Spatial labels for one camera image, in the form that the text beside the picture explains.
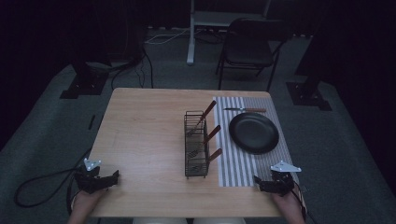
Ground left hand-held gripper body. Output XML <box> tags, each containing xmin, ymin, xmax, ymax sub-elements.
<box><xmin>74</xmin><ymin>158</ymin><xmax>110</xmax><ymax>195</ymax></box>

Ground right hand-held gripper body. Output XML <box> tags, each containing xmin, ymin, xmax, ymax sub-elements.
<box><xmin>269</xmin><ymin>160</ymin><xmax>303</xmax><ymax>198</ymax></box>

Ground person's left hand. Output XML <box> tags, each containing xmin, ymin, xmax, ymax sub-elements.
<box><xmin>70</xmin><ymin>187</ymin><xmax>107</xmax><ymax>223</ymax></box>

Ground person's right hand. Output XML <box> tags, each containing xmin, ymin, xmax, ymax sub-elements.
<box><xmin>271</xmin><ymin>189</ymin><xmax>307</xmax><ymax>224</ymax></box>

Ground grey striped placemat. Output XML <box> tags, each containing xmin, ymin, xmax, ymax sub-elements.
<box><xmin>212</xmin><ymin>95</ymin><xmax>300</xmax><ymax>188</ymax></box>

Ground black round plate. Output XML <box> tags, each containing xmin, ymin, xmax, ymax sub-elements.
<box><xmin>228</xmin><ymin>112</ymin><xmax>280</xmax><ymax>155</ymax></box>

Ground black stand base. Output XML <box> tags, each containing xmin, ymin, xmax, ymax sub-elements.
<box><xmin>285</xmin><ymin>31</ymin><xmax>332</xmax><ymax>112</ymax></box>
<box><xmin>59</xmin><ymin>61</ymin><xmax>110</xmax><ymax>101</ymax></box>

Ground black folding chair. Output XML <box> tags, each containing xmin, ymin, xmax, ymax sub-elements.
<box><xmin>215</xmin><ymin>17</ymin><xmax>291</xmax><ymax>93</ymax></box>

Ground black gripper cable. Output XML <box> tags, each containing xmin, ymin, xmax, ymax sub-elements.
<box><xmin>291</xmin><ymin>180</ymin><xmax>316</xmax><ymax>224</ymax></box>
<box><xmin>14</xmin><ymin>147</ymin><xmax>93</xmax><ymax>216</ymax></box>

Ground wooden-handled fork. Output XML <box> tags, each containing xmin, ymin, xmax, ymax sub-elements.
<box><xmin>187</xmin><ymin>124</ymin><xmax>222</xmax><ymax>159</ymax></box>
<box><xmin>190</xmin><ymin>147</ymin><xmax>224</xmax><ymax>173</ymax></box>
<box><xmin>186</xmin><ymin>99</ymin><xmax>218</xmax><ymax>137</ymax></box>

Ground wooden-handled knife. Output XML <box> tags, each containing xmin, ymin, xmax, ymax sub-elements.
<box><xmin>223</xmin><ymin>106</ymin><xmax>268</xmax><ymax>114</ymax></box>

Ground dark wire cutlery rack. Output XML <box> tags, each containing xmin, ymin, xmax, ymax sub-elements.
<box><xmin>183</xmin><ymin>110</ymin><xmax>210</xmax><ymax>180</ymax></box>

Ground black floor cables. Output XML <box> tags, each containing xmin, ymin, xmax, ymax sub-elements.
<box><xmin>109</xmin><ymin>43</ymin><xmax>155</xmax><ymax>91</ymax></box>

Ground white floor cable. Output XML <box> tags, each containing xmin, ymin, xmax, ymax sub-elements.
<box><xmin>144</xmin><ymin>27</ymin><xmax>191</xmax><ymax>45</ymax></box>

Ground white metal table frame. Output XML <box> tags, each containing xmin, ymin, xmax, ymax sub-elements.
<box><xmin>186</xmin><ymin>0</ymin><xmax>273</xmax><ymax>66</ymax></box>

